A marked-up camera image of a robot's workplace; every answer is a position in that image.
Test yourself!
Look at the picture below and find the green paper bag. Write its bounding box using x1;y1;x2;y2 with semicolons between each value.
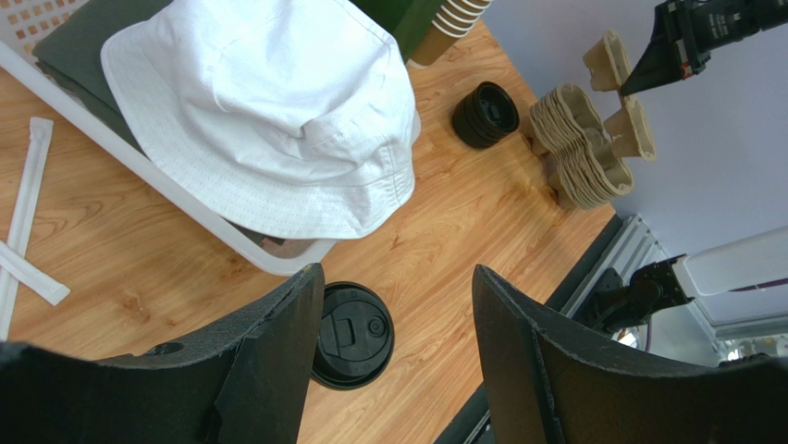
351;0;445;62

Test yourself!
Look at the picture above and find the stack of black lids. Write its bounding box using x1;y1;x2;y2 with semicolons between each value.
451;81;521;149

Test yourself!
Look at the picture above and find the single beige cup carrier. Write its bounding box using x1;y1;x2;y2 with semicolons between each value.
583;30;657;162

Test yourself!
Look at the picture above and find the white bucket hat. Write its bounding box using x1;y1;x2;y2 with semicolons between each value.
100;0;420;241

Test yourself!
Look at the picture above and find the white plastic basket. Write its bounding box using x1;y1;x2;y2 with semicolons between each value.
0;0;423;277

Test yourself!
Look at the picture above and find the olive green cloth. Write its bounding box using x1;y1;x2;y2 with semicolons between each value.
32;0;171;149

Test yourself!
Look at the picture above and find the black cup lid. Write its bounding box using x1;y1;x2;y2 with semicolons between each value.
312;281;395;390

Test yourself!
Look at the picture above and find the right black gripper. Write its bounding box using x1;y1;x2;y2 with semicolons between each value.
620;0;787;96

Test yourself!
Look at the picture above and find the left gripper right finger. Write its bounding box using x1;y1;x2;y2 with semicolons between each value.
472;288;787;443

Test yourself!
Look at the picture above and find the beige cup carrier tray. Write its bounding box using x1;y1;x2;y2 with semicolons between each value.
528;83;634;210

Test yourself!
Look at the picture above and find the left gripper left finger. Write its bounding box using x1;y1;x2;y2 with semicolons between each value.
1;264;325;443

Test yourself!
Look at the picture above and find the stack of paper cups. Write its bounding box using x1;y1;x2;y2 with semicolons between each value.
408;0;493;69

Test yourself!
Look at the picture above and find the bundle of white straws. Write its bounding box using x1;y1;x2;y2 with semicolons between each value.
1;117;70;340

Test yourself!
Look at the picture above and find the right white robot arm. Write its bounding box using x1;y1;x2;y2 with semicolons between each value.
574;1;787;334

